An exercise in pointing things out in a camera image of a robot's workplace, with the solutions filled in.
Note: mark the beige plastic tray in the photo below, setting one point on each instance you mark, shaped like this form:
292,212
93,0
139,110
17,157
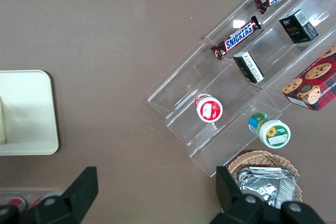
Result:
29,113

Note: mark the clear acrylic bottle rack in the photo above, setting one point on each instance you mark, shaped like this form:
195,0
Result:
26,193

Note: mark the silver foil packet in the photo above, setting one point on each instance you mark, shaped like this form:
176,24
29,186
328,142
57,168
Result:
265,184

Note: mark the red cola bottle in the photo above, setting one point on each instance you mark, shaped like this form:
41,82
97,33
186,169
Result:
16,202
36,201

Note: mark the clear acrylic tiered shelf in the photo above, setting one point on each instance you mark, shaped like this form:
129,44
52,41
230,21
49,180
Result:
183,95

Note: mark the red plaid cookie box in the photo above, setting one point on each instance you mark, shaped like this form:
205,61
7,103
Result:
315,82

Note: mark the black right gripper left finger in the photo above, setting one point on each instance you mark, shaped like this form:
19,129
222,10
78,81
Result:
65,203

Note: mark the small black box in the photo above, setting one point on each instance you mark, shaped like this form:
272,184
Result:
249,66
298,26

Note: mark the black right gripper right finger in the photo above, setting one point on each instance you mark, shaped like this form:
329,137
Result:
233,203

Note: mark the green lid yogurt cup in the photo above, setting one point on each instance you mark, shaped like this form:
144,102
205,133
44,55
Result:
274,132

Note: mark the red lid yogurt cup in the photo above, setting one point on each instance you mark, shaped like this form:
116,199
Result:
210,108

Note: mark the light wicker basket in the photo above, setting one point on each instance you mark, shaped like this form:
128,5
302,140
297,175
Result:
262,157

